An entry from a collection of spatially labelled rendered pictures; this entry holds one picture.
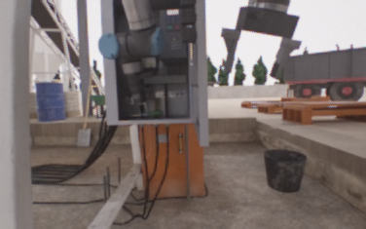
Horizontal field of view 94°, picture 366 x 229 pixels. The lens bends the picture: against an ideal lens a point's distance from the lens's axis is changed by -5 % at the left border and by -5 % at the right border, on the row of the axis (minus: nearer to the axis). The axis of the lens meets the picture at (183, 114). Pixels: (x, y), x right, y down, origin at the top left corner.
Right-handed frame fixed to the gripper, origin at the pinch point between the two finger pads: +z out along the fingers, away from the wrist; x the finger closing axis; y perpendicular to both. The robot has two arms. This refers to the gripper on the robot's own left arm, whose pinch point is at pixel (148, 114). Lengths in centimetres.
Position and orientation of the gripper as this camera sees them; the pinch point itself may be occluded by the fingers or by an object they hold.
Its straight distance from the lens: 90.2
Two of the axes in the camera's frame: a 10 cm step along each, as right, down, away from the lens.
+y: -9.9, 1.0, 1.4
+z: 1.4, 9.4, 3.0
